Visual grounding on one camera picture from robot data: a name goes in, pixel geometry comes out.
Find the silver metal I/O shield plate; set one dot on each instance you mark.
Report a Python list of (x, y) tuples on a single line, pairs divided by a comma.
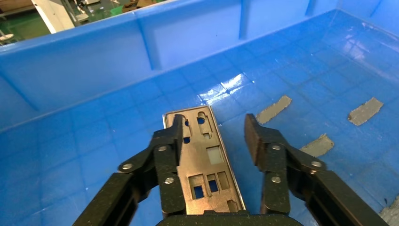
[(199, 156)]

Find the large blue plastic tray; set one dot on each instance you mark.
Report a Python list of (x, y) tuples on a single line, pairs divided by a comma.
[(93, 93)]

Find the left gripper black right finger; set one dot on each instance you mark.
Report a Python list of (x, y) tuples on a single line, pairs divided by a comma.
[(274, 187)]

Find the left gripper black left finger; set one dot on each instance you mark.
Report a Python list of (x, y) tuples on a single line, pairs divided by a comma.
[(168, 187)]

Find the white square post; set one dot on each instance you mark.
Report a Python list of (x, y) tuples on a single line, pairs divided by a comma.
[(54, 14)]

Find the grey tape strip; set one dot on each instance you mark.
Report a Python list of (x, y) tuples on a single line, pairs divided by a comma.
[(274, 109), (365, 111), (317, 145)]

